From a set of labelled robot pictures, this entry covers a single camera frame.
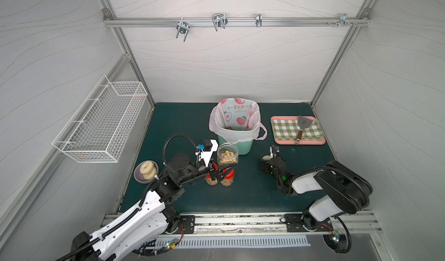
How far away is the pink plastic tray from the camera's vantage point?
3.39 feet

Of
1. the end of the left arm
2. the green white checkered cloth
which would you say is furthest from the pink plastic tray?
the end of the left arm

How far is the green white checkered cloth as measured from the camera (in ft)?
3.41

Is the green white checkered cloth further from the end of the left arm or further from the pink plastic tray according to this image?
the end of the left arm
